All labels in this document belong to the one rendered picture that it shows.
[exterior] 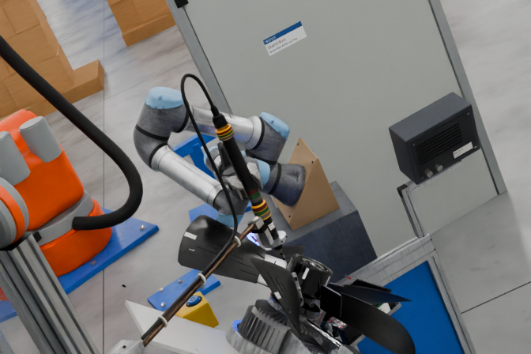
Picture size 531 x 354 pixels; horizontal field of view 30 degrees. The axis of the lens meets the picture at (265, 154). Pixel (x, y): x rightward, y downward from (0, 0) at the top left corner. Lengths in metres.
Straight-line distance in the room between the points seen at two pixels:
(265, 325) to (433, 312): 0.99
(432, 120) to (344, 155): 1.60
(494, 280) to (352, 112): 1.02
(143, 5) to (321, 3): 7.33
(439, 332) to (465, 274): 1.21
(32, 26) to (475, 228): 6.45
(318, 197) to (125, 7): 8.62
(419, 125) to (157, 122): 0.84
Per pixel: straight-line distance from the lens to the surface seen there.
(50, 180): 6.43
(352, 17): 4.69
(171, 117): 3.14
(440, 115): 3.26
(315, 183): 3.40
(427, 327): 3.53
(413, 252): 3.38
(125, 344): 2.37
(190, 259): 2.66
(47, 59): 10.55
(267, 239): 2.72
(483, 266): 4.76
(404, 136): 3.21
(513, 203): 5.17
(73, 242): 6.48
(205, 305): 3.11
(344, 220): 3.41
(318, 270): 2.67
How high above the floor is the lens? 2.50
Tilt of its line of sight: 21 degrees down
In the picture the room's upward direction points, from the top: 24 degrees counter-clockwise
